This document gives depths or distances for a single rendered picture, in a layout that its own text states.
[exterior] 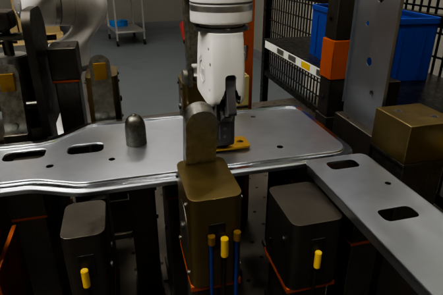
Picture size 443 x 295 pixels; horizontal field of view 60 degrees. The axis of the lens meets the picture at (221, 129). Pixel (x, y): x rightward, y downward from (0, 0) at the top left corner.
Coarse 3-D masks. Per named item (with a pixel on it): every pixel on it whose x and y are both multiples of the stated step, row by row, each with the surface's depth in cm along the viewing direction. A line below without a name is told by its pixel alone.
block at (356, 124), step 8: (336, 112) 74; (344, 112) 74; (336, 120) 74; (344, 120) 71; (352, 120) 70; (336, 128) 74; (344, 128) 71; (352, 128) 69; (360, 128) 67; (368, 128) 67; (344, 136) 72; (352, 136) 69; (360, 136) 67; (368, 136) 64; (352, 144) 69; (360, 144) 67; (368, 144) 65; (360, 152) 67; (368, 152) 65; (336, 168) 76; (344, 168) 74
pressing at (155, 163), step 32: (96, 128) 67; (160, 128) 67; (256, 128) 67; (288, 128) 67; (320, 128) 67; (0, 160) 56; (32, 160) 56; (64, 160) 56; (96, 160) 56; (128, 160) 56; (160, 160) 56; (256, 160) 56; (288, 160) 57; (0, 192) 49; (32, 192) 50; (64, 192) 50; (96, 192) 50
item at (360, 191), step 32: (320, 160) 56; (352, 160) 56; (352, 192) 48; (384, 192) 48; (416, 192) 48; (384, 224) 42; (416, 224) 42; (384, 256) 39; (416, 256) 38; (416, 288) 35
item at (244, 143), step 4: (236, 136) 62; (240, 136) 62; (236, 140) 61; (240, 140) 61; (244, 140) 61; (232, 144) 59; (236, 144) 59; (240, 144) 59; (244, 144) 59; (248, 144) 59; (216, 148) 58; (220, 148) 58; (224, 148) 58; (228, 148) 58; (232, 148) 58; (236, 148) 58; (240, 148) 59
